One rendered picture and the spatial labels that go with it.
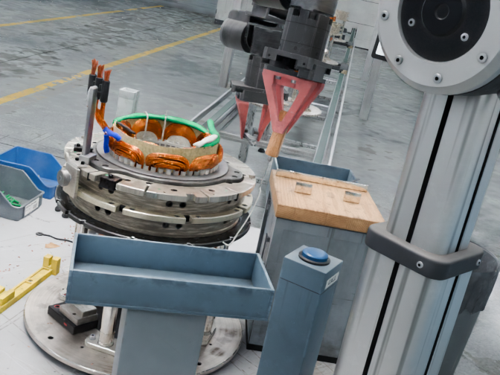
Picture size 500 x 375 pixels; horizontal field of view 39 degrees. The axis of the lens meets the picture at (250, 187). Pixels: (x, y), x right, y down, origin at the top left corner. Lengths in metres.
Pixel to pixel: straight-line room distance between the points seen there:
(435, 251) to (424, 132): 0.13
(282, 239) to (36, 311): 0.44
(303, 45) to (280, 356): 0.50
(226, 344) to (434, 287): 0.54
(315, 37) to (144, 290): 0.37
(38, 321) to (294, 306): 0.44
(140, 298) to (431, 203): 0.36
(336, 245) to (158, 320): 0.43
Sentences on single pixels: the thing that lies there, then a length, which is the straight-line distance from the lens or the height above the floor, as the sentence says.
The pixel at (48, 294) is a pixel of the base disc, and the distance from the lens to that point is 1.33.
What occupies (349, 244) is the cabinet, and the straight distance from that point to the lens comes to 1.22.
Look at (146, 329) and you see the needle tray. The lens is 0.89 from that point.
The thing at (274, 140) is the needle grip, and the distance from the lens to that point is 0.89.
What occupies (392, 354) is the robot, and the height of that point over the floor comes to 1.05.
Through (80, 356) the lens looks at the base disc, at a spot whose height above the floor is 0.80.
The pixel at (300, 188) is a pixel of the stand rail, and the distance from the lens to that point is 1.25.
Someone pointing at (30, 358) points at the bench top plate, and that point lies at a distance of 1.19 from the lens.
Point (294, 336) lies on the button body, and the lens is 1.09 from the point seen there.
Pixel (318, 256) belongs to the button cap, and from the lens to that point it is 1.06.
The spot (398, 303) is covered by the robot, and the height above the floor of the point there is 1.11.
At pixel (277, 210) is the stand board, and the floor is 1.05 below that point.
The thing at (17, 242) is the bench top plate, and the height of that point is 0.78.
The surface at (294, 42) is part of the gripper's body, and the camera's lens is 0.87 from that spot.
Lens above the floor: 1.44
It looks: 18 degrees down
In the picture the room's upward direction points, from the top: 12 degrees clockwise
